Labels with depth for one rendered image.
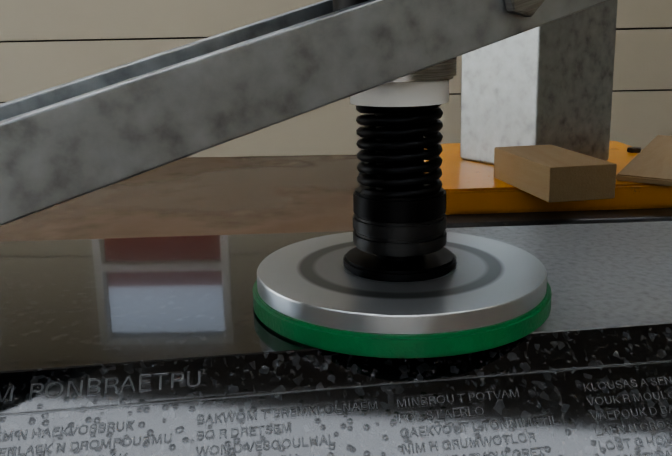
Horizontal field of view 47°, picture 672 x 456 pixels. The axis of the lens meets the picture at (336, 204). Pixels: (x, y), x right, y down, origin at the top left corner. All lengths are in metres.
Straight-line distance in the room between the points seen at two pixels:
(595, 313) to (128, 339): 0.32
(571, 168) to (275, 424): 0.72
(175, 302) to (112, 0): 6.22
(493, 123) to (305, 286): 0.90
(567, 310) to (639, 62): 6.36
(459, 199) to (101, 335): 0.74
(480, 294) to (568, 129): 0.88
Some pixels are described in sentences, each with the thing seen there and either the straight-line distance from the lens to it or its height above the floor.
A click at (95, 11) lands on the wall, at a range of 6.82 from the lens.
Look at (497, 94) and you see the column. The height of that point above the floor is 0.91.
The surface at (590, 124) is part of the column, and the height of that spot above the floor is 0.85.
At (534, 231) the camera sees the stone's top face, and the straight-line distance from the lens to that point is 0.80.
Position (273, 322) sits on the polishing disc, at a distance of 0.53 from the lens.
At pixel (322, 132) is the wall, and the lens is 6.55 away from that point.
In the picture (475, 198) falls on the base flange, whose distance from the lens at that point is 1.20.
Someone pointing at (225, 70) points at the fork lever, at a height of 1.00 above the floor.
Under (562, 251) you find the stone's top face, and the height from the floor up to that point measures 0.82.
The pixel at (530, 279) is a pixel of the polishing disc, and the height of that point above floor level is 0.85.
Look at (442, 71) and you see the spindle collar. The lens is 0.53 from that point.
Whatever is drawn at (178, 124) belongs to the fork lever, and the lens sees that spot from 0.44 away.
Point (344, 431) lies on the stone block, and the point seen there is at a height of 0.78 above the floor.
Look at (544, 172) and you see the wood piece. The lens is 1.11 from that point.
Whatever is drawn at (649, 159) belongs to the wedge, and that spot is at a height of 0.81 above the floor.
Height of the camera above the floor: 1.02
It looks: 13 degrees down
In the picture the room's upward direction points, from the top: 1 degrees counter-clockwise
